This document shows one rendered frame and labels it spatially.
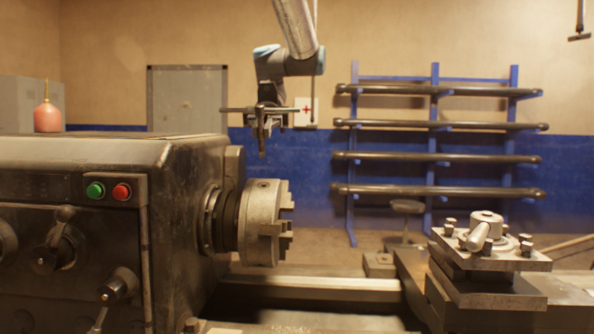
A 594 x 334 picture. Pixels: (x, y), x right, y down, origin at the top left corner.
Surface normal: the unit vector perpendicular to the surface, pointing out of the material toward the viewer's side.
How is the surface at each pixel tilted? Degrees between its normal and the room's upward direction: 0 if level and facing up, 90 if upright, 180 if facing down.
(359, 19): 90
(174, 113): 90
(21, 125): 90
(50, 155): 45
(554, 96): 90
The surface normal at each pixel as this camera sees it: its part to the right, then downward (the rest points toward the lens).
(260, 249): -0.06, 0.29
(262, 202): -0.03, -0.60
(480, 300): -0.09, 0.07
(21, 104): 1.00, 0.03
